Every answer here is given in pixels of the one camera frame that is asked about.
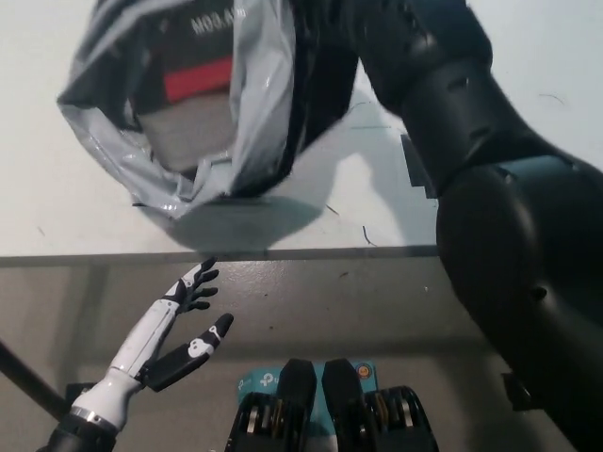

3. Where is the grey perforated rectangular basket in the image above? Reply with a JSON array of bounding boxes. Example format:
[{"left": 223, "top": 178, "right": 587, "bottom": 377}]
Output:
[{"left": 139, "top": 107, "right": 236, "bottom": 175}]

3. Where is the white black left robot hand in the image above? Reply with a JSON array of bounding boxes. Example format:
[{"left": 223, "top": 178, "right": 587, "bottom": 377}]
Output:
[{"left": 110, "top": 257, "right": 236, "bottom": 394}]

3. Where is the black flat mat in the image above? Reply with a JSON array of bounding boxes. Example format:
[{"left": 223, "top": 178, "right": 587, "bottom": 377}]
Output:
[{"left": 399, "top": 133, "right": 440, "bottom": 202}]

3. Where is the teal printed box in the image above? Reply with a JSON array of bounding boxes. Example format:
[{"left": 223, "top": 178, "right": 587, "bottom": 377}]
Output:
[{"left": 236, "top": 361, "right": 378, "bottom": 434}]

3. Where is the grey and black plastic bag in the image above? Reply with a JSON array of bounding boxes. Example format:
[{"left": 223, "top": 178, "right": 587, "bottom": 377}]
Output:
[{"left": 56, "top": 0, "right": 373, "bottom": 222}]

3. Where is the black table leg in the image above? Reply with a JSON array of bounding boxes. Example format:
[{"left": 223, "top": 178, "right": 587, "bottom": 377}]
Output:
[{"left": 0, "top": 336, "right": 67, "bottom": 420}]

